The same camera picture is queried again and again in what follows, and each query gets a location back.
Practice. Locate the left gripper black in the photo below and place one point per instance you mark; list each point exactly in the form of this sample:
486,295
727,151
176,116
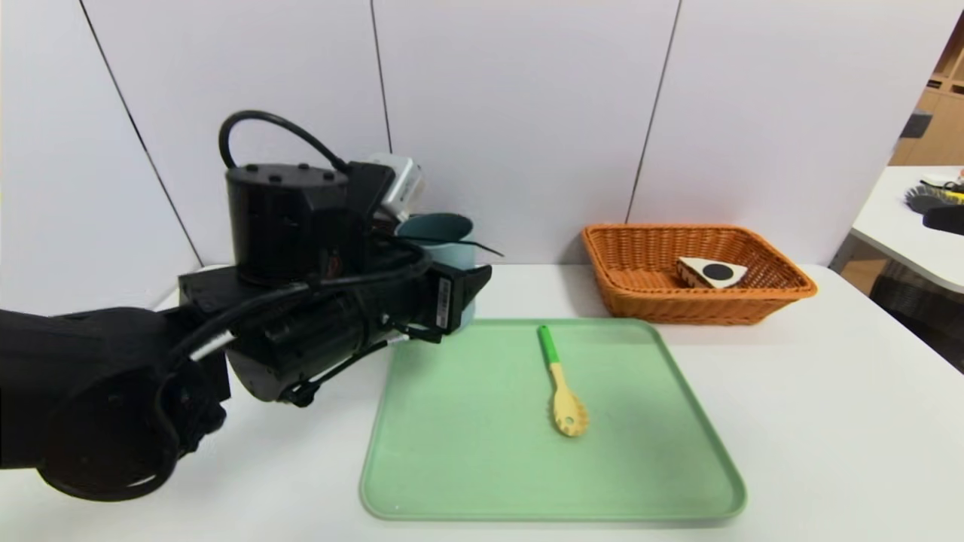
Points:
446,303

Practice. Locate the blue plastic cup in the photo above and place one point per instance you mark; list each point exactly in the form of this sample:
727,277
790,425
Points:
444,233

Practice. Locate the chocolate blueberry cake slice toy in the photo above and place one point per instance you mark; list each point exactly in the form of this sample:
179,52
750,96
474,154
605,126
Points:
712,272

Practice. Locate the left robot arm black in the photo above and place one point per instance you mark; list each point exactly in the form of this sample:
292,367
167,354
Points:
286,226

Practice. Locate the orange wicker basket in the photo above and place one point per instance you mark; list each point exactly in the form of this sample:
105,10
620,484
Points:
708,301

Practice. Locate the light green plastic tray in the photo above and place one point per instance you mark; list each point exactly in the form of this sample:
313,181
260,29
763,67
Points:
467,467

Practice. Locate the white side table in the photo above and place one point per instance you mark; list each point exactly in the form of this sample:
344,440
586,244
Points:
904,245

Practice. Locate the black woven bin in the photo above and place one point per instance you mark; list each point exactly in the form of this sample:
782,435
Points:
922,316

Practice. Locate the black bristle brush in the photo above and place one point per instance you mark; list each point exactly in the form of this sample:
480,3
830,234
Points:
926,199

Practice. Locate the wooden shelf unit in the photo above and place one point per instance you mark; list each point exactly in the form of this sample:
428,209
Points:
938,128

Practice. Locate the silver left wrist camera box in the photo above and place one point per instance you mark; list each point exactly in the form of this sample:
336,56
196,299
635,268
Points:
399,184

